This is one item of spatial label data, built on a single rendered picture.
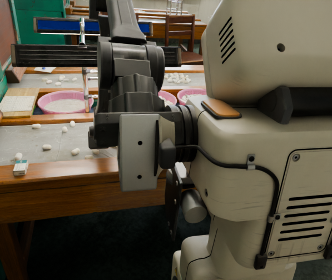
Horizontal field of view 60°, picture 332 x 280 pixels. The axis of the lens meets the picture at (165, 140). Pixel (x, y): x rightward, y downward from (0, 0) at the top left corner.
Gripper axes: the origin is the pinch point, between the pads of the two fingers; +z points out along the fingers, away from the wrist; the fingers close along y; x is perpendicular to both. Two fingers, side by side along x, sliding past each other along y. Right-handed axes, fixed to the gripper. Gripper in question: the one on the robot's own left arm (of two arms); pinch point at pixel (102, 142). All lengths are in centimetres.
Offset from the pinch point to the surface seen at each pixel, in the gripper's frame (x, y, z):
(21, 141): -3.2, 31.1, 5.9
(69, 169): 10.9, 11.7, -14.3
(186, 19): -174, -111, 187
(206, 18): -309, -233, 396
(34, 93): -33, 31, 35
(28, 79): -50, 40, 61
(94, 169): 11.6, 3.2, -15.2
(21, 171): 10.6, 26.3, -16.1
